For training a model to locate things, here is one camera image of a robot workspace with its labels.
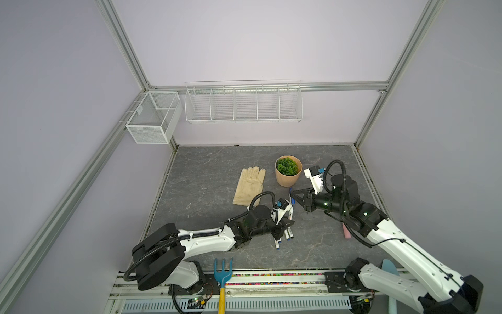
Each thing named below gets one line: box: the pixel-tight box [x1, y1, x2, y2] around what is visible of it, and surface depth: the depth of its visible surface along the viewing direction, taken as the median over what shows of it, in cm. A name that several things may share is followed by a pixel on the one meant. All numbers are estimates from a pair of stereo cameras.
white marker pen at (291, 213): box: [288, 197, 294, 221], surface depth 74 cm
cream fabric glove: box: [232, 166, 267, 208], surface depth 106 cm
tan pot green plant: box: [274, 155, 303, 188], surface depth 98 cm
